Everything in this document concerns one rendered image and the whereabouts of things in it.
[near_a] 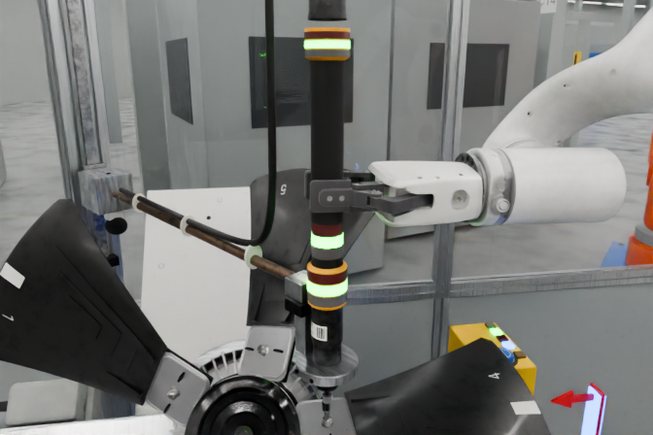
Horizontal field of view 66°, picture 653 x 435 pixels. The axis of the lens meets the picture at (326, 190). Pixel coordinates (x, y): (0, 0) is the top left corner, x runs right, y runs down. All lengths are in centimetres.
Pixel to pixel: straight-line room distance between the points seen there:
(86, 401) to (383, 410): 43
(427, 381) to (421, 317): 76
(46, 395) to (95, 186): 37
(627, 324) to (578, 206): 124
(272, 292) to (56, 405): 34
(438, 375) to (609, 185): 32
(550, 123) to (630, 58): 12
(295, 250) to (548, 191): 31
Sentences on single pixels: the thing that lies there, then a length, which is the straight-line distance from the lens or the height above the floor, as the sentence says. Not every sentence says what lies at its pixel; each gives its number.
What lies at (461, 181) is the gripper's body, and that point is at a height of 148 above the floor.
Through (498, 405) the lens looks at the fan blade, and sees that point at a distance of 69.
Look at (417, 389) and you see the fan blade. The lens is 69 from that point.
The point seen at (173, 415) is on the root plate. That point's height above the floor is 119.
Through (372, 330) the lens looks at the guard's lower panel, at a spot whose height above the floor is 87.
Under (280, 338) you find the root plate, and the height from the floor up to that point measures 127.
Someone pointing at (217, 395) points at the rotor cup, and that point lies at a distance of 58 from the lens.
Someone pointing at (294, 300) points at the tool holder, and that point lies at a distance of 58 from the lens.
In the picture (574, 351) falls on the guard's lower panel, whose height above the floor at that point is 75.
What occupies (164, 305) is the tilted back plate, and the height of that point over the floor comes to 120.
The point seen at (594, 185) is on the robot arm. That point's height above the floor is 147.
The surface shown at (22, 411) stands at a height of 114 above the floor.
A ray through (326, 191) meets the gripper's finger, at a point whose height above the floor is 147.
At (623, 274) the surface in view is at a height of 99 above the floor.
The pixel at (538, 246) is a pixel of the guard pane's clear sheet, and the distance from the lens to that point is 153.
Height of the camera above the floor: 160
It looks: 15 degrees down
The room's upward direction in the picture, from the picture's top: straight up
